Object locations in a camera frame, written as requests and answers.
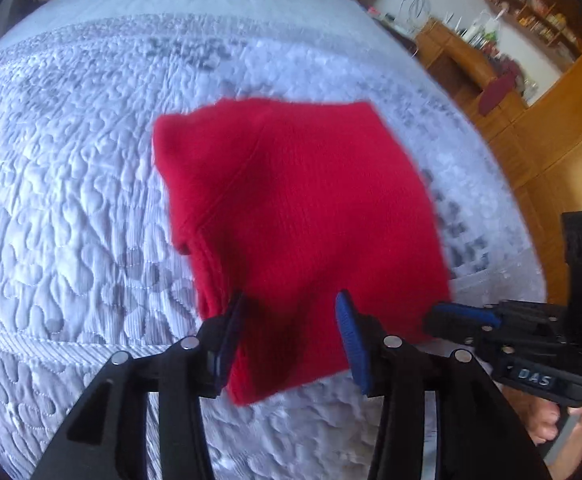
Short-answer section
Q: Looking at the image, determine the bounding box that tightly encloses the wooden desk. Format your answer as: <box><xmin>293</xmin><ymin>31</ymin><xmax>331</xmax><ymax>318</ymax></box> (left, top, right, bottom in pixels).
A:
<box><xmin>413</xmin><ymin>17</ymin><xmax>529</xmax><ymax>111</ymax></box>

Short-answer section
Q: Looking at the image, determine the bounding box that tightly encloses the cluster of white bottles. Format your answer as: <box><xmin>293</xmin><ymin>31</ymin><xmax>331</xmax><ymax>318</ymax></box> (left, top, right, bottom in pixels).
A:
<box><xmin>463</xmin><ymin>9</ymin><xmax>502</xmax><ymax>46</ymax></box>

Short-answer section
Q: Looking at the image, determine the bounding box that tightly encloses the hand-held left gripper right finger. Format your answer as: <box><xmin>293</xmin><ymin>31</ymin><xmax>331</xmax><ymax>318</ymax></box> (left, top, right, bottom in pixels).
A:
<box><xmin>335</xmin><ymin>290</ymin><xmax>552</xmax><ymax>480</ymax></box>

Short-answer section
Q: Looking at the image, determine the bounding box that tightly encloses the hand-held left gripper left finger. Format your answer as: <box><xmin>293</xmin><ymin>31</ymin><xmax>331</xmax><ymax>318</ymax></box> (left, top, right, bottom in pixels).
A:
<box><xmin>31</xmin><ymin>292</ymin><xmax>248</xmax><ymax>480</ymax></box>

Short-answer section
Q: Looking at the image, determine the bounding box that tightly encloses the wooden wardrobe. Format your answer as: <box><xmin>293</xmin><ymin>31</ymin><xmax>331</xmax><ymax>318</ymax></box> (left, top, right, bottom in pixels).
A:
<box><xmin>491</xmin><ymin>35</ymin><xmax>582</xmax><ymax>211</ymax></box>

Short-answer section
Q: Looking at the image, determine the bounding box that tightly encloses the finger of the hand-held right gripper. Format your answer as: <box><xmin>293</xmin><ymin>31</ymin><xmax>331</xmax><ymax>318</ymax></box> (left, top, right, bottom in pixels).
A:
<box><xmin>423</xmin><ymin>301</ymin><xmax>502</xmax><ymax>346</ymax></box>

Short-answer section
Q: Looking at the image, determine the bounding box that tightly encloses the person's right hand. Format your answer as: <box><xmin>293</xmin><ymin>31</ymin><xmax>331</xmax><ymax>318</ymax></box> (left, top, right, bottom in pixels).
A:
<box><xmin>526</xmin><ymin>389</ymin><xmax>582</xmax><ymax>480</ymax></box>

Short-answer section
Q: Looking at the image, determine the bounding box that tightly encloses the wooden wall shelf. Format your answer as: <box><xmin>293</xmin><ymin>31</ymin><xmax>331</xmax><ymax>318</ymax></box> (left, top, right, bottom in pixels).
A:
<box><xmin>483</xmin><ymin>0</ymin><xmax>582</xmax><ymax>58</ymax></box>

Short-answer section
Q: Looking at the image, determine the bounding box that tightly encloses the grey quilted bedspread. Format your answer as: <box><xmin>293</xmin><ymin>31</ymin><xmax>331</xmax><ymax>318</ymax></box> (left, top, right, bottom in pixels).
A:
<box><xmin>0</xmin><ymin>0</ymin><xmax>546</xmax><ymax>480</ymax></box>

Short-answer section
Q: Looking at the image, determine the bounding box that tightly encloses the red knit sweater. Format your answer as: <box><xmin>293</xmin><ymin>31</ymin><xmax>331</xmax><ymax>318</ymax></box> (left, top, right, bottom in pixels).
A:
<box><xmin>152</xmin><ymin>99</ymin><xmax>454</xmax><ymax>407</ymax></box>

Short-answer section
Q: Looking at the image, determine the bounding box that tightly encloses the dark red cloth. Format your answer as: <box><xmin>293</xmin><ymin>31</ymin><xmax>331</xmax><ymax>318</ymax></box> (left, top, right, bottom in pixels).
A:
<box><xmin>478</xmin><ymin>72</ymin><xmax>519</xmax><ymax>116</ymax></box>

